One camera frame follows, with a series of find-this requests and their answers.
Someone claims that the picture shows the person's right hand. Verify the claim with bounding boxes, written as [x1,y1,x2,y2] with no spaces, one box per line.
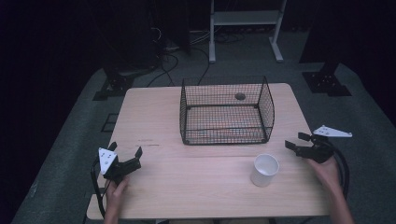
[306,155,342,191]

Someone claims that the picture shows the white cup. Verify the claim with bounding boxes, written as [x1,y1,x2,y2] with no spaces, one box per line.
[249,153,280,189]

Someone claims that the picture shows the black wire basket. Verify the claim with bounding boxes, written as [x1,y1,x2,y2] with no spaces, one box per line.
[179,75,276,147]

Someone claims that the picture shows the white metal desk frame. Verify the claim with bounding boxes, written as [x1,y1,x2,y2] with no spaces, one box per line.
[208,0,289,64]

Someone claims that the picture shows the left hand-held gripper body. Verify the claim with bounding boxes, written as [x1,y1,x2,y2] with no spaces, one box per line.
[97,147,143,185]

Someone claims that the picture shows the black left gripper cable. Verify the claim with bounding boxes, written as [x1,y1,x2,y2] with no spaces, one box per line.
[90,158,107,219]

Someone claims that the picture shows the black floor cables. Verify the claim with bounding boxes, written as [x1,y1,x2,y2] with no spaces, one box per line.
[145,26,213,89]

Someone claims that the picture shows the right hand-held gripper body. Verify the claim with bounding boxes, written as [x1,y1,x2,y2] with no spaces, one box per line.
[294,124,353,165]

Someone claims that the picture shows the black stand base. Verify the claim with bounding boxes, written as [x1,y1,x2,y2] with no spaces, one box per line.
[301,60,353,98]
[92,64,137,102]

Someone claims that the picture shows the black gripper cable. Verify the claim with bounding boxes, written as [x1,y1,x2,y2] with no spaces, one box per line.
[328,145,351,200]
[90,158,107,219]

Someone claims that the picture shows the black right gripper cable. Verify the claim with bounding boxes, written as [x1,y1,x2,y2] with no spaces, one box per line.
[328,145,351,200]

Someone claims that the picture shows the person's left hand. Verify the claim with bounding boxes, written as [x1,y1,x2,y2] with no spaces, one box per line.
[104,175,130,209]

